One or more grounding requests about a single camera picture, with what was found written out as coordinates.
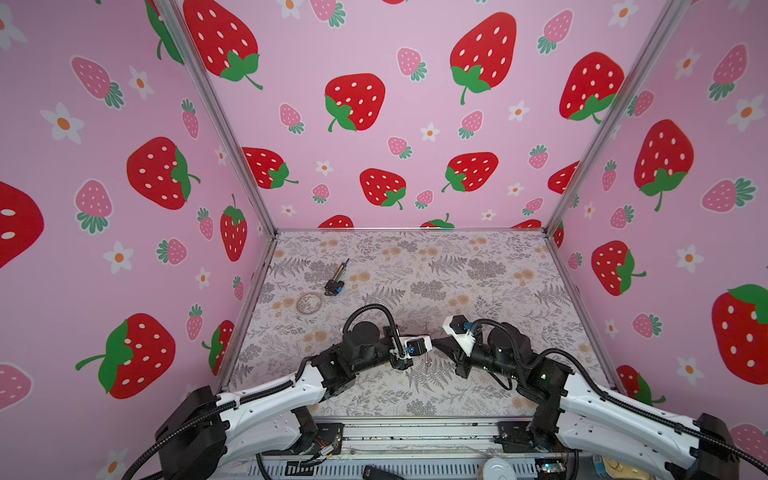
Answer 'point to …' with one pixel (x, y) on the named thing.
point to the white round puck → (498, 468)
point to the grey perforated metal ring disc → (309, 303)
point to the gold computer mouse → (619, 470)
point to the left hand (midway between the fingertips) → (425, 331)
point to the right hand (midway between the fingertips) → (432, 342)
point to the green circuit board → (553, 467)
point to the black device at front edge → (371, 472)
